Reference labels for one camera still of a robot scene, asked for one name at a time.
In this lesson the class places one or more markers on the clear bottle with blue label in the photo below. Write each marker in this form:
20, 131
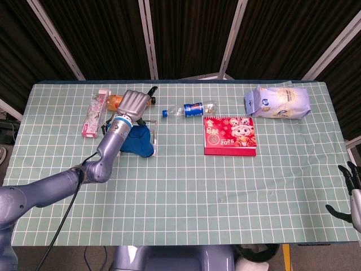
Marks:
193, 110

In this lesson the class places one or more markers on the red desk calendar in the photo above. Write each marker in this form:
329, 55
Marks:
225, 132

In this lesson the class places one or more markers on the blue towel with dark back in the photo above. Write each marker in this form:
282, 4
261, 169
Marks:
138, 141

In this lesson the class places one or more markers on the pink floral toothpaste box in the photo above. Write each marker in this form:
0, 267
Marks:
94, 115

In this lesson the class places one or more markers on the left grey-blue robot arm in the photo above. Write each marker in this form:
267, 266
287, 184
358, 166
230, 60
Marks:
56, 180

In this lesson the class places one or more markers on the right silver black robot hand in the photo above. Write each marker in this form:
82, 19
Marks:
356, 197

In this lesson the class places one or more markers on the lavender robot base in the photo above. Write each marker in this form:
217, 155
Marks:
169, 259

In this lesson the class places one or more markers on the orange tea drink bottle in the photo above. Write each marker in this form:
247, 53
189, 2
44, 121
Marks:
112, 102

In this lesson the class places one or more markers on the green checkered tablecloth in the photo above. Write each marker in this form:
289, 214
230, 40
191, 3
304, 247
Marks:
225, 183

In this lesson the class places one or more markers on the white divider frame post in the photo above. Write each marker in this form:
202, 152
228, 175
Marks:
9, 109
149, 39
332, 46
232, 39
56, 39
354, 142

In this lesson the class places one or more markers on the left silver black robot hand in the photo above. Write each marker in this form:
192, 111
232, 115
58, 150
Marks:
134, 104

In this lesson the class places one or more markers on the lavender tissue pack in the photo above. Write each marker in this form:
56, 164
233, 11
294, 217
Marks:
279, 103

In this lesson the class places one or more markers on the black waste bin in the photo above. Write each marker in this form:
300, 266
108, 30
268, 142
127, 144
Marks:
265, 252

